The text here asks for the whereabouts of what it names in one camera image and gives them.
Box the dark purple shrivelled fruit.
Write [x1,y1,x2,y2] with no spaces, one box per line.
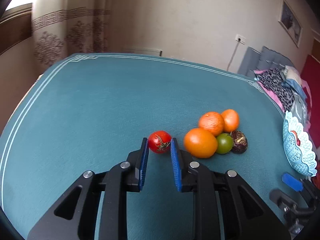
[230,130,248,154]

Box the smooth large orange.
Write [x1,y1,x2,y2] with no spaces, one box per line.
[183,128,218,159]

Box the bumpy orange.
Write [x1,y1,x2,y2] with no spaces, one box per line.
[198,112,225,137]

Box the small red tomato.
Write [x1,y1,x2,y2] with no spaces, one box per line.
[148,131,171,154]

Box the light blue lace basket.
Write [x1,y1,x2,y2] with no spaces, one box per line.
[283,111,317,177]

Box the small green tomato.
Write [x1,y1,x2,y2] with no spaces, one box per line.
[216,133,233,154]

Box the pile of clothes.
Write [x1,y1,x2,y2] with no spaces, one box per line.
[254,66,311,132]

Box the teal bed mat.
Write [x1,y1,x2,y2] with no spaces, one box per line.
[1,54,304,237]

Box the red cloth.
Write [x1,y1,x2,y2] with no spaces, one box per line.
[299,55,320,151]

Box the grey padded headboard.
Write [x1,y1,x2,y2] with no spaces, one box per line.
[237,46,294,77]

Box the patterned beige curtain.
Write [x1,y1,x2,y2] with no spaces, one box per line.
[31,0,111,70]

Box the black power cable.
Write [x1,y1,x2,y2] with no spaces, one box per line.
[226,39,241,72]

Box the white wall socket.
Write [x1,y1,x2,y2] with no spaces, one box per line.
[235,34,246,44]

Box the framed wall picture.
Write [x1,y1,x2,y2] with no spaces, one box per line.
[278,0,303,48]

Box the brown wooden window frame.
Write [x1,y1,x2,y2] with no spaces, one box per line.
[0,3,32,54]

